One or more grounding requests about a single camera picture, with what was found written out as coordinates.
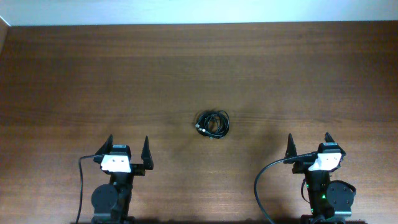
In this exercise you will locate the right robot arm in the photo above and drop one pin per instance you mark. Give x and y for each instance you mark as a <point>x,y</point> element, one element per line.
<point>330,200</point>

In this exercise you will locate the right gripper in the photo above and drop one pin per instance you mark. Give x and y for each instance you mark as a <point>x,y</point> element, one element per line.
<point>302,165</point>

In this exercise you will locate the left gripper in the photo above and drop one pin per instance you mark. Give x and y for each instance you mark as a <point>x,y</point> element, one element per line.
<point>138,170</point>

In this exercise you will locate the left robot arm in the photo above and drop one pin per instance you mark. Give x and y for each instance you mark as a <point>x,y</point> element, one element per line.
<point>111,201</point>

